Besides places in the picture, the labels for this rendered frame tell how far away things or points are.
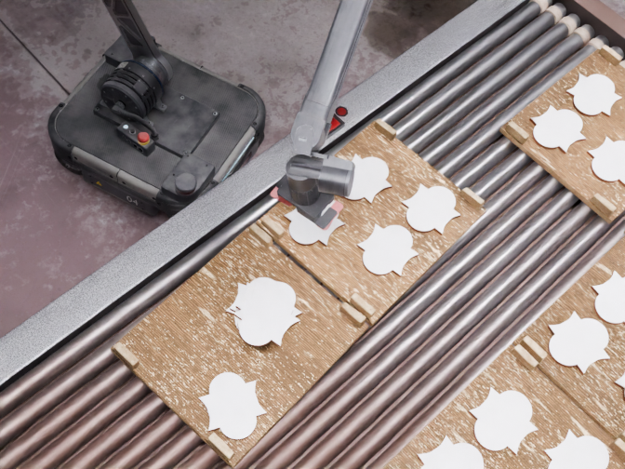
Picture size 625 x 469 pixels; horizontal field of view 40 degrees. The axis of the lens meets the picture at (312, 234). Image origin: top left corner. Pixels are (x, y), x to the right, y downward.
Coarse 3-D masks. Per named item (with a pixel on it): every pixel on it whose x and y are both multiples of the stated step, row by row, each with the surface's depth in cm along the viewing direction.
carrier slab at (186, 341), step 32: (224, 256) 187; (256, 256) 187; (192, 288) 182; (224, 288) 183; (320, 288) 185; (160, 320) 178; (192, 320) 179; (224, 320) 179; (320, 320) 181; (160, 352) 174; (192, 352) 175; (224, 352) 176; (256, 352) 176; (288, 352) 177; (320, 352) 178; (160, 384) 171; (192, 384) 172; (256, 384) 173; (288, 384) 174; (192, 416) 169
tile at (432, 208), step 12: (420, 192) 199; (432, 192) 199; (444, 192) 199; (408, 204) 197; (420, 204) 197; (432, 204) 197; (444, 204) 198; (408, 216) 195; (420, 216) 195; (432, 216) 196; (444, 216) 196; (456, 216) 196; (420, 228) 194; (432, 228) 194
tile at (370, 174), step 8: (352, 160) 201; (360, 160) 201; (368, 160) 201; (376, 160) 202; (360, 168) 200; (368, 168) 200; (376, 168) 200; (384, 168) 201; (360, 176) 199; (368, 176) 199; (376, 176) 199; (384, 176) 200; (352, 184) 198; (360, 184) 198; (368, 184) 198; (376, 184) 198; (384, 184) 199; (352, 192) 197; (360, 192) 197; (368, 192) 197; (376, 192) 197; (352, 200) 196; (368, 200) 196
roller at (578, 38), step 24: (576, 48) 231; (528, 72) 223; (504, 96) 218; (480, 120) 214; (432, 144) 209; (456, 144) 211; (144, 384) 173; (96, 408) 170; (120, 408) 170; (72, 432) 167; (96, 432) 168; (48, 456) 164
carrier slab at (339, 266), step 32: (384, 160) 203; (416, 160) 204; (384, 192) 199; (416, 192) 200; (288, 224) 192; (352, 224) 194; (384, 224) 194; (448, 224) 196; (320, 256) 189; (352, 256) 190; (352, 288) 186; (384, 288) 186
